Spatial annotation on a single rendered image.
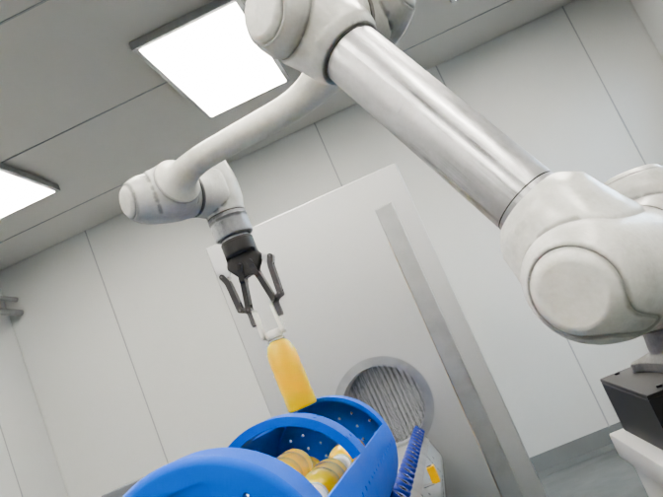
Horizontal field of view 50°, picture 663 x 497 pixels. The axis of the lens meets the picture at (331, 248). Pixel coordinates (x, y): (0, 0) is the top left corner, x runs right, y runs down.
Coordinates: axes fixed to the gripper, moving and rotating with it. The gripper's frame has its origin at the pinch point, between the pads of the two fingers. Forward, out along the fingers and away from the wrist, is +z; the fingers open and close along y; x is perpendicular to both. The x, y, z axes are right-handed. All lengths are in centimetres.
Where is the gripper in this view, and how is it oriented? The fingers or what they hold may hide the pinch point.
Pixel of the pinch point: (268, 321)
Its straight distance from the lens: 157.3
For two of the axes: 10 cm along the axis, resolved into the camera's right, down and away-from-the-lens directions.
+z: 3.8, 9.1, -1.8
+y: -9.1, 4.0, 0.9
